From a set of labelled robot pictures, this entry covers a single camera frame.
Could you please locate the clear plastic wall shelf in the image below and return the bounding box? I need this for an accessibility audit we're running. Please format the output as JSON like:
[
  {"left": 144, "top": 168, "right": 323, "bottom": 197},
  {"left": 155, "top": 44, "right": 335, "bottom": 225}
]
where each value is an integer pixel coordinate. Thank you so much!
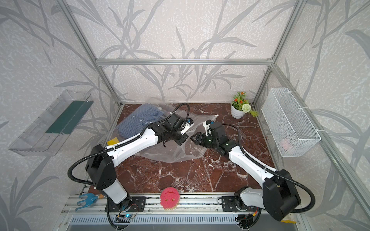
[{"left": 9, "top": 90, "right": 94, "bottom": 157}]

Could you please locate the yellow scraper tool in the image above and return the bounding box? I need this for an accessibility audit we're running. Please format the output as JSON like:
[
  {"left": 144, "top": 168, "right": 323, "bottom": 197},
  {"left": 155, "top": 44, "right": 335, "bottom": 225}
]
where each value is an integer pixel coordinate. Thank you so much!
[{"left": 107, "top": 137, "right": 119, "bottom": 146}]

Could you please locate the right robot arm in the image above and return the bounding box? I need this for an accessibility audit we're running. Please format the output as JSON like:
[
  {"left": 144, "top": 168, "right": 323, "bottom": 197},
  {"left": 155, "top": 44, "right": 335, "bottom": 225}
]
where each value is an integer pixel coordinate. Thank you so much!
[{"left": 190, "top": 122, "right": 316, "bottom": 221}]

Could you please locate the yellow work glove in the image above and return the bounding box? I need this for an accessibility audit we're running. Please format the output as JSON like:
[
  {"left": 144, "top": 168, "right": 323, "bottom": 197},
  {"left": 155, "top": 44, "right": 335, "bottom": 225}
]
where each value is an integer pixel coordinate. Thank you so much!
[{"left": 281, "top": 220, "right": 297, "bottom": 224}]

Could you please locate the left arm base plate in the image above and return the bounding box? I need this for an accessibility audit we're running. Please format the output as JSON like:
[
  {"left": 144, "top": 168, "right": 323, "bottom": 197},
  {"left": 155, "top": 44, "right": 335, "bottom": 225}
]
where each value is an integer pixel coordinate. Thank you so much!
[{"left": 105, "top": 196, "right": 146, "bottom": 213}]

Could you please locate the clear vacuum bag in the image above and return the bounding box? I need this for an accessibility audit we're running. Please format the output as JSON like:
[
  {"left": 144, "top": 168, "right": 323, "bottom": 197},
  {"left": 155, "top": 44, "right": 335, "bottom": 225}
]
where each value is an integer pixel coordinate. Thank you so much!
[{"left": 108, "top": 104, "right": 218, "bottom": 166}]

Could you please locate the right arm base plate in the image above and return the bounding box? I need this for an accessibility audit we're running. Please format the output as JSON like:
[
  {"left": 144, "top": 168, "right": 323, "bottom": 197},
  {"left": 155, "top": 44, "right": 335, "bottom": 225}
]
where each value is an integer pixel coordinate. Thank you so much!
[{"left": 217, "top": 196, "right": 258, "bottom": 213}]

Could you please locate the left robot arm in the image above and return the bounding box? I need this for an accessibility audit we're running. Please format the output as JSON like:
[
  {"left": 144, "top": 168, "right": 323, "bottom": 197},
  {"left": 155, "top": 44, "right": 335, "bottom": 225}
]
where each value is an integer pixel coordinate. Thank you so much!
[{"left": 67, "top": 111, "right": 194, "bottom": 211}]

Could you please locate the white wire basket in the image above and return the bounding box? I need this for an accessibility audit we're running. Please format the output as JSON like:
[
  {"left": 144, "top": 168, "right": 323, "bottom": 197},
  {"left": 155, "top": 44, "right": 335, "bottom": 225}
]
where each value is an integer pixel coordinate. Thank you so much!
[{"left": 262, "top": 88, "right": 321, "bottom": 157}]

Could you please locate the blue plastic clip tool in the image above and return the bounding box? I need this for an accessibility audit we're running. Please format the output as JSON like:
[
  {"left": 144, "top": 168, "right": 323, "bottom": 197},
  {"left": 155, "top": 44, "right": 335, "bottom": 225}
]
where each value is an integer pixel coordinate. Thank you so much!
[{"left": 75, "top": 193, "right": 99, "bottom": 212}]

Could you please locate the pink round sponge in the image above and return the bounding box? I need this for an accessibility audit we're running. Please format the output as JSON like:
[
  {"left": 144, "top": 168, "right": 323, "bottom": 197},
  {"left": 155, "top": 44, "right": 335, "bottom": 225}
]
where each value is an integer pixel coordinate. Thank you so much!
[{"left": 160, "top": 187, "right": 180, "bottom": 210}]

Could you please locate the potted flower plant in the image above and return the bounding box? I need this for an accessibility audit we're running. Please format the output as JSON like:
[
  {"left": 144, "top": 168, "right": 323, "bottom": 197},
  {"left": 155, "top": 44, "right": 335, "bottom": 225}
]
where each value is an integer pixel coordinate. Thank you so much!
[{"left": 231, "top": 92, "right": 259, "bottom": 119}]

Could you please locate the small circuit board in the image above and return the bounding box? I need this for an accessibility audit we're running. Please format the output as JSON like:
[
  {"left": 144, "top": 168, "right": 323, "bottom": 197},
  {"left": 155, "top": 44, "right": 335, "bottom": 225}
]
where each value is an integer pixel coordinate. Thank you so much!
[{"left": 115, "top": 214, "right": 136, "bottom": 223}]

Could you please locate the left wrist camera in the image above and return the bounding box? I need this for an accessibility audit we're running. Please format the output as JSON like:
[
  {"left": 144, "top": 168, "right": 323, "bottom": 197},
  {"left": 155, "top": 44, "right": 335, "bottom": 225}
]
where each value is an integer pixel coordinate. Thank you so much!
[{"left": 166, "top": 114, "right": 194, "bottom": 135}]

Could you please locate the blue checked shirt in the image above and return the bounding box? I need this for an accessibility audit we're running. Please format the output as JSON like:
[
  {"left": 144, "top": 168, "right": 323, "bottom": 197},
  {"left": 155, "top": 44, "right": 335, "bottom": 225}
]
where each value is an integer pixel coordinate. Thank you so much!
[{"left": 116, "top": 104, "right": 165, "bottom": 139}]

